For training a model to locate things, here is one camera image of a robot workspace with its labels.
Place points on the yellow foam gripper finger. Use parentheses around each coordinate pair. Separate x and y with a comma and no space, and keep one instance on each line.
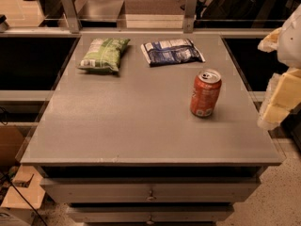
(283,94)
(269,43)

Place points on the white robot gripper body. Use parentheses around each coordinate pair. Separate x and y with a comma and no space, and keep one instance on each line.
(291,44)

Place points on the green jalapeno chip bag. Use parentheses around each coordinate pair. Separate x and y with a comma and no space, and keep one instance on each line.
(104,55)

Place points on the blue chip bag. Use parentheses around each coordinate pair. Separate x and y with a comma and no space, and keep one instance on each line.
(171,52)

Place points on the orange soda can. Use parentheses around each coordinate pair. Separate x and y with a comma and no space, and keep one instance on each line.
(205,94)

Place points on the upper grey drawer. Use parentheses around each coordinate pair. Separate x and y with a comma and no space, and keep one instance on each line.
(72,190)

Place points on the grey drawer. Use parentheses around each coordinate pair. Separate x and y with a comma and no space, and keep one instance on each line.
(162,212)
(72,190)

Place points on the upper drawer knob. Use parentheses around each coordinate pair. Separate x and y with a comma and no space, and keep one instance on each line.
(151,197)

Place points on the drawer knob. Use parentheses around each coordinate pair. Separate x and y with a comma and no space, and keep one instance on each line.
(151,197)
(150,221)

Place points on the lower drawer knob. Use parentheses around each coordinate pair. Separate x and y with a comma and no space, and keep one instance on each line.
(150,221)

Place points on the lower grey drawer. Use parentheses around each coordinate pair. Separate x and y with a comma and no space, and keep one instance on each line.
(162,212)

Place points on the cardboard box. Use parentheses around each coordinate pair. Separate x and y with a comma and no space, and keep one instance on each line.
(23,197)

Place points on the right metal bracket post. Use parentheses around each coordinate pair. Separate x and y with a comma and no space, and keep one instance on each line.
(189,16)

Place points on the metal bracket post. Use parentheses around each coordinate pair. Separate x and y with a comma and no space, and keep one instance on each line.
(71,16)
(189,16)

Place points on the left metal bracket post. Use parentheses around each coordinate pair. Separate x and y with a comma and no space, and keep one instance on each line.
(71,16)

